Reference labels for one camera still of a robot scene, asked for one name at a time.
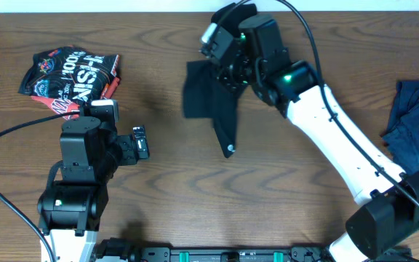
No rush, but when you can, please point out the black Hydrogen t-shirt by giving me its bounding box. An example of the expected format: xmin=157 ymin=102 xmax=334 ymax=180
xmin=183 ymin=3 xmax=258 ymax=158

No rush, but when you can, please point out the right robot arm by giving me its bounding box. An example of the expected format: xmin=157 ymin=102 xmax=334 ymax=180
xmin=201 ymin=6 xmax=419 ymax=261

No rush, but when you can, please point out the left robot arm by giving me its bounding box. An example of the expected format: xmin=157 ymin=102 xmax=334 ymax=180
xmin=37 ymin=116 xmax=149 ymax=261

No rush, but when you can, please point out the folded red printed shirt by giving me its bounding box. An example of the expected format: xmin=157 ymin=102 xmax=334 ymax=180
xmin=31 ymin=77 xmax=120 ymax=114

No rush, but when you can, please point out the folded black printed shirt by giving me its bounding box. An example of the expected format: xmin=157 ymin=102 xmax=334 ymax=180
xmin=18 ymin=46 xmax=120 ymax=105

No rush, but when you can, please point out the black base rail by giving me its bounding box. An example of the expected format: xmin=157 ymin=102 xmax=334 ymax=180
xmin=95 ymin=238 xmax=413 ymax=262

